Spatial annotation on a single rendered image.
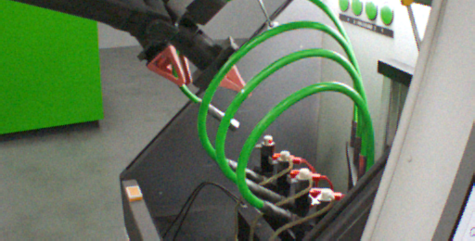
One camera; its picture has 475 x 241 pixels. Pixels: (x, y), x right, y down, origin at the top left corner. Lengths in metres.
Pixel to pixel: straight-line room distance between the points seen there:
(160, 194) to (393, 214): 0.79
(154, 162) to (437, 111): 0.84
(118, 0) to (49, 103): 3.46
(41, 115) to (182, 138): 3.04
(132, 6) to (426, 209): 0.53
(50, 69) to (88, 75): 0.32
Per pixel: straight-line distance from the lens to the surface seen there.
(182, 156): 1.35
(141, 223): 1.15
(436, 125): 0.66
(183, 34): 0.94
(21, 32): 4.13
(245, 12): 7.74
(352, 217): 0.75
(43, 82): 4.22
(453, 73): 0.65
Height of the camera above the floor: 1.54
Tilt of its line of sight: 19 degrees down
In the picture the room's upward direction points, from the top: straight up
